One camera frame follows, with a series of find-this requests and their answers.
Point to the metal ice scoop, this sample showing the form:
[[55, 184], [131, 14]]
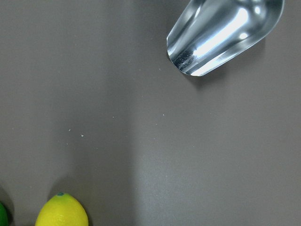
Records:
[[210, 33]]

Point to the yellow lemon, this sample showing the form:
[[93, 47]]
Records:
[[62, 210]]

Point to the green lime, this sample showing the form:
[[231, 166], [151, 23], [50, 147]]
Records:
[[3, 216]]

